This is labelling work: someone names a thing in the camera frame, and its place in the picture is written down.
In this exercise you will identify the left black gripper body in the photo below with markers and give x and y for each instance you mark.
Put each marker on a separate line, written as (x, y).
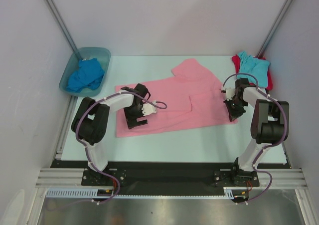
(131, 113)

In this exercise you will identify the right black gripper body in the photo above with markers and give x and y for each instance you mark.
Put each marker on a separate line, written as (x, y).
(231, 108)

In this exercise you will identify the pink t shirt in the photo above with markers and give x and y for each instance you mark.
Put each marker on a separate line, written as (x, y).
(193, 97)

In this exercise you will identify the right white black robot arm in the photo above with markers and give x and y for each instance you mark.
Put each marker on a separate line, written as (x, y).
(269, 126)

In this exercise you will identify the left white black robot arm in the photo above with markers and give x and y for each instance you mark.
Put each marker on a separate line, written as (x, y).
(90, 121)

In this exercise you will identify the teal folded t shirt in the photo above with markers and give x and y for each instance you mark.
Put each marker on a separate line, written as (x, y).
(253, 69)

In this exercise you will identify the red folded t shirt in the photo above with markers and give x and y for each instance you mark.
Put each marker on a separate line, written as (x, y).
(236, 61)

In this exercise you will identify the blue crumpled t shirt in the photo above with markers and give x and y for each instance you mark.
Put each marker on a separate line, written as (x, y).
(88, 75)

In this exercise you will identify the teal plastic bin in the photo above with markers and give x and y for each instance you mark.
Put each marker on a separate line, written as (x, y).
(103, 55)

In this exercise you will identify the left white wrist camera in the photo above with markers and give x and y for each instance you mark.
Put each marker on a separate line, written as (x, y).
(149, 108)

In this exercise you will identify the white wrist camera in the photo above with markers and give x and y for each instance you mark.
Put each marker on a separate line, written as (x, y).
(149, 108)
(229, 93)

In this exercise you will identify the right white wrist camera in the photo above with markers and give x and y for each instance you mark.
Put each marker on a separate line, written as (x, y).
(229, 93)

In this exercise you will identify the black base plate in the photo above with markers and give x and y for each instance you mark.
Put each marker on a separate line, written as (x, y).
(165, 179)

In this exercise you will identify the front aluminium rail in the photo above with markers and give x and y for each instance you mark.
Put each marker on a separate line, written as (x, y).
(75, 178)

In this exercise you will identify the right slotted cable duct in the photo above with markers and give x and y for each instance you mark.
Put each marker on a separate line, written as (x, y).
(237, 192)

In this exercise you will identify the slotted cable duct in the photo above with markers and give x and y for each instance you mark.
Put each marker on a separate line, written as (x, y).
(237, 192)
(79, 193)

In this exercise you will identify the left aluminium corner post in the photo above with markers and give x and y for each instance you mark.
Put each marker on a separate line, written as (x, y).
(61, 23)

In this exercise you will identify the aluminium corner post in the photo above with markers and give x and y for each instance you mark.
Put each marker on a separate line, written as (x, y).
(275, 26)
(61, 23)

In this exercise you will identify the right aluminium corner post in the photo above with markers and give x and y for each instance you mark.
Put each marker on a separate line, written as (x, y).
(275, 26)

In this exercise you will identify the left slotted cable duct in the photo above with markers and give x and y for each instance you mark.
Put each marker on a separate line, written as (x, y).
(79, 193)

